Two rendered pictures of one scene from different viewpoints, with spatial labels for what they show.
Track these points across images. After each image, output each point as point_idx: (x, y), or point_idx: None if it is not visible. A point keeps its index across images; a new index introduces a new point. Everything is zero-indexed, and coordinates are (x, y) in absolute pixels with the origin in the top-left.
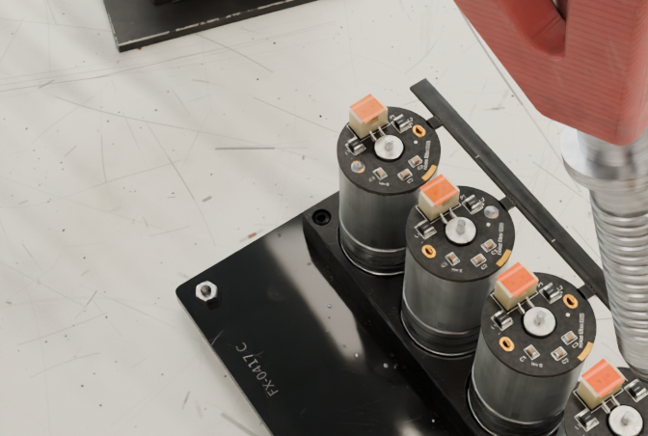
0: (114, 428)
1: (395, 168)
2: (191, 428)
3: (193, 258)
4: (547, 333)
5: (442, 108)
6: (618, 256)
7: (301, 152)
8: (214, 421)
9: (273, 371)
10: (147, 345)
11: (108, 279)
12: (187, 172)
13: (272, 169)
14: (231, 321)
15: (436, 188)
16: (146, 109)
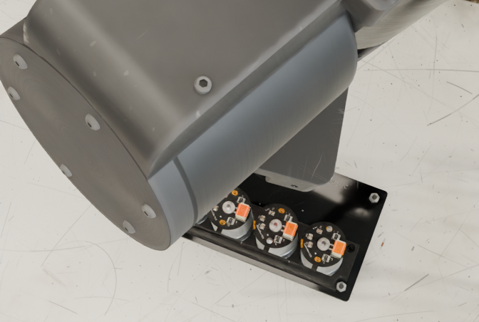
0: (371, 138)
1: (315, 236)
2: (345, 156)
3: (397, 219)
4: (223, 204)
5: (315, 275)
6: None
7: (391, 295)
8: (339, 164)
9: (327, 185)
10: (385, 174)
11: (422, 189)
12: (430, 256)
13: (397, 280)
14: (356, 194)
15: (291, 229)
16: (473, 273)
